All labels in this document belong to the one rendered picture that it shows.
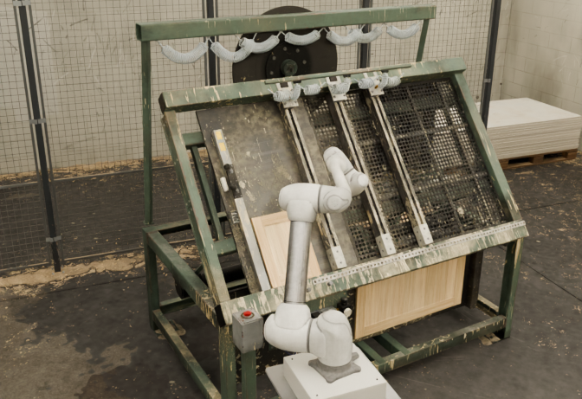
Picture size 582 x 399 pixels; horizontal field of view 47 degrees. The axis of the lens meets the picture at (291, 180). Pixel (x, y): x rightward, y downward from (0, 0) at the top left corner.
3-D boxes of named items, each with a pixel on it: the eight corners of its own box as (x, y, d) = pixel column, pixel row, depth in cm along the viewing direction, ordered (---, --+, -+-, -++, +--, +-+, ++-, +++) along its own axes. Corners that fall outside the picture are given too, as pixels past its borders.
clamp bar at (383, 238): (379, 258, 399) (400, 248, 379) (317, 80, 426) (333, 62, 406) (392, 254, 404) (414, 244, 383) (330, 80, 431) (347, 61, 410)
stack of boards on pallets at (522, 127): (405, 184, 755) (409, 137, 735) (364, 157, 845) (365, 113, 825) (576, 159, 840) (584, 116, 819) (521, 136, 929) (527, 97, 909)
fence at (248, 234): (260, 292, 363) (262, 291, 359) (210, 132, 384) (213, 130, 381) (268, 290, 365) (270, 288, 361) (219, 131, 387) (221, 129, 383)
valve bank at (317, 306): (281, 364, 354) (281, 325, 345) (268, 350, 366) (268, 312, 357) (358, 337, 377) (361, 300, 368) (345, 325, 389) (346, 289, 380)
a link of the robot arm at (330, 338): (349, 369, 294) (350, 325, 287) (308, 363, 298) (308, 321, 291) (354, 349, 309) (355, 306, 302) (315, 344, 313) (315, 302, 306)
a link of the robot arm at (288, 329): (307, 356, 294) (258, 350, 299) (313, 351, 309) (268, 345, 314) (321, 182, 302) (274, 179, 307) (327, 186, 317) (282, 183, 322)
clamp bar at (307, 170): (329, 272, 383) (349, 262, 363) (268, 86, 410) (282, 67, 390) (344, 268, 388) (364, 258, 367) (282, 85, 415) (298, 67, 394)
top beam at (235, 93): (162, 115, 376) (165, 107, 367) (157, 99, 378) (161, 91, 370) (459, 75, 478) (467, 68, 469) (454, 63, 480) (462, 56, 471)
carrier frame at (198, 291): (229, 447, 376) (223, 320, 346) (149, 325, 488) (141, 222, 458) (510, 337, 477) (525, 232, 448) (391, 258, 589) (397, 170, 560)
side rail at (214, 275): (214, 306, 356) (220, 302, 347) (160, 119, 381) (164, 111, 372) (224, 303, 359) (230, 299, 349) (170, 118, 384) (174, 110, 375)
